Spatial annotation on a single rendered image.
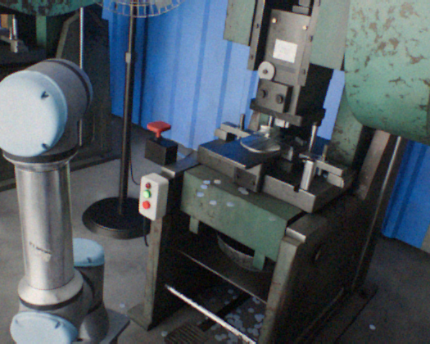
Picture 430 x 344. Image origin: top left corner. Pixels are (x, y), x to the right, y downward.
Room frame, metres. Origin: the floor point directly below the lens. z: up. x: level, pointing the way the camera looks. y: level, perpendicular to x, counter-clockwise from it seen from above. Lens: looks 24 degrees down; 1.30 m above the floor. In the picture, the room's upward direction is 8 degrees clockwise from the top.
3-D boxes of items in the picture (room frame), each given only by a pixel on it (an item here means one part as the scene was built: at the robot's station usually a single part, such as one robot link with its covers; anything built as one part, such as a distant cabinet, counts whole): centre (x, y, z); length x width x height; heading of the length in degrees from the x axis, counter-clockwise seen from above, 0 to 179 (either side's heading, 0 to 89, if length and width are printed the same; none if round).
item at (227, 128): (1.57, -0.05, 0.76); 0.17 x 0.06 x 0.10; 55
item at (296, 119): (1.47, -0.20, 0.86); 0.20 x 0.16 x 0.05; 55
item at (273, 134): (1.47, -0.19, 0.76); 0.15 x 0.09 x 0.05; 55
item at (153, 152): (1.46, 0.19, 0.62); 0.10 x 0.06 x 0.20; 55
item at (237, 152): (1.33, -0.09, 0.72); 0.25 x 0.14 x 0.14; 145
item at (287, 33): (1.43, -0.17, 1.04); 0.17 x 0.15 x 0.30; 145
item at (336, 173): (1.37, -0.33, 0.76); 0.17 x 0.06 x 0.10; 55
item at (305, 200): (1.47, -0.19, 0.68); 0.45 x 0.30 x 0.06; 55
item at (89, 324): (0.85, 0.27, 0.50); 0.15 x 0.15 x 0.10
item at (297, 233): (1.43, -0.49, 0.45); 0.92 x 0.12 x 0.90; 145
